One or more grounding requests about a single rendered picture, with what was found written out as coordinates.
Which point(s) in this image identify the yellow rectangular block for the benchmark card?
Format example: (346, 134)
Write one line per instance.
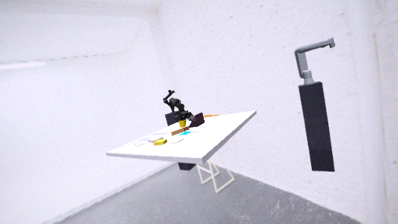
(160, 142)

